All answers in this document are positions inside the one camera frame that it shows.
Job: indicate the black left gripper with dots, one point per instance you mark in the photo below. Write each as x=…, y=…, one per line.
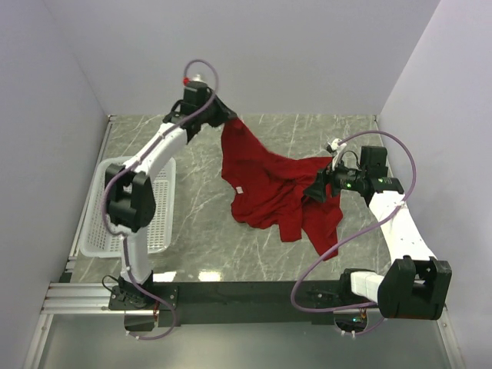
x=225, y=112

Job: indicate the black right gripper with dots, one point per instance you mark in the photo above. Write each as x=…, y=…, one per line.
x=323, y=178

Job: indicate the red t shirt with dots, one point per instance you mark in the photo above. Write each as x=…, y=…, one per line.
x=269, y=189

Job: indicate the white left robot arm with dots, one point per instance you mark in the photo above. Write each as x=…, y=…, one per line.
x=129, y=204

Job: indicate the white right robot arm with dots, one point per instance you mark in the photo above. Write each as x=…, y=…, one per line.
x=416, y=284

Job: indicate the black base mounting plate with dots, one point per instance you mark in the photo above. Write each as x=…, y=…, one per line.
x=247, y=302

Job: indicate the white plastic basket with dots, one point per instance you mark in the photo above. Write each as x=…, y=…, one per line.
x=94, y=240

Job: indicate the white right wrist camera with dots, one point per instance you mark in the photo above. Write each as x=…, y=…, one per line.
x=336, y=148

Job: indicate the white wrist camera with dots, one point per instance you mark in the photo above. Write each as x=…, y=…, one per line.
x=196, y=80
x=336, y=148

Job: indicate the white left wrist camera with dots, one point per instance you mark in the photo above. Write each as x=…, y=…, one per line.
x=196, y=80

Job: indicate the aluminium frame rail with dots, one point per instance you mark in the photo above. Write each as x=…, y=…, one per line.
x=65, y=297

